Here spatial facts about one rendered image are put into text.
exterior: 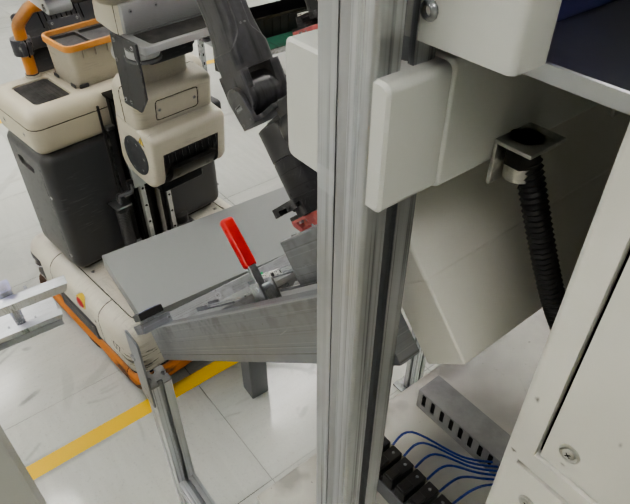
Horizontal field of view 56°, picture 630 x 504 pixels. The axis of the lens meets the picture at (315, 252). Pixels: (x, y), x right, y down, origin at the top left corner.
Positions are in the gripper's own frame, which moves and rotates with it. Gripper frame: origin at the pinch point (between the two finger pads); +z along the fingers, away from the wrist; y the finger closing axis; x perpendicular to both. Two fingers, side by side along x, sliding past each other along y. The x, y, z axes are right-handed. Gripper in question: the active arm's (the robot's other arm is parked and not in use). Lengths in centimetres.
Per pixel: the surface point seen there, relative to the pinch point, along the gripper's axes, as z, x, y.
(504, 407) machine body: 38.1, 8.2, 21.5
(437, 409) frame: 31.7, 9.6, 9.8
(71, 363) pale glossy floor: 2, 135, -28
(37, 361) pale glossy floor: -3, 140, -36
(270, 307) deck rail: 0.2, -20.4, -21.0
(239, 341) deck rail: 3.3, -7.7, -21.1
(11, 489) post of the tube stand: 11, 30, -50
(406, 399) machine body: 30.0, 16.7, 9.4
